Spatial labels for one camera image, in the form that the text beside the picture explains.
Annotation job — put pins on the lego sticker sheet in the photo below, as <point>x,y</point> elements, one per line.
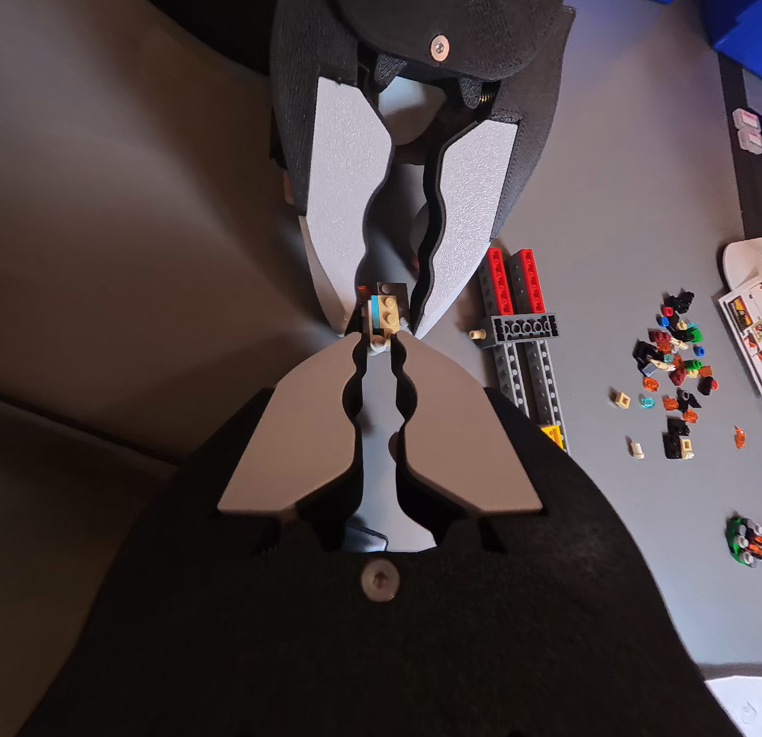
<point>744,320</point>

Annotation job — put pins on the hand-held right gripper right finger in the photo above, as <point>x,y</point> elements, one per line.
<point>470,445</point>

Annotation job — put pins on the tan square lego tile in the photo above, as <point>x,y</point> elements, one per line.
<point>622,399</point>

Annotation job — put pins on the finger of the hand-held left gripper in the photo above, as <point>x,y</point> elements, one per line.
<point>339,172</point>
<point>470,213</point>

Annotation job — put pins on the lego campfire model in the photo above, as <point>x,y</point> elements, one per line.
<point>744,540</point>

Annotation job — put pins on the small white lego piece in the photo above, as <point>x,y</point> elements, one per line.
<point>637,449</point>

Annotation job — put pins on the black desk mat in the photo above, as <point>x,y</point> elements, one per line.
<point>735,201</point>

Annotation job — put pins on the scatter of small colourful pieces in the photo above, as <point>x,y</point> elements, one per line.
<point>678,302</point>

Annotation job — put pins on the grey red lego beam frame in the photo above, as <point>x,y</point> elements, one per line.
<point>524,327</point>

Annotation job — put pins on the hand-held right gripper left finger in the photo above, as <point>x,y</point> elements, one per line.
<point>291,445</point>

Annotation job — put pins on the white wooden book stand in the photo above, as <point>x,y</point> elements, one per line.
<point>744,261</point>

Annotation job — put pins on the small tan grey lego assembly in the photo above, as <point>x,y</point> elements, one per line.
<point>387,311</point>

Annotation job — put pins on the orange translucent lego piece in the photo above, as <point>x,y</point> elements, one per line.
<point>740,438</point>

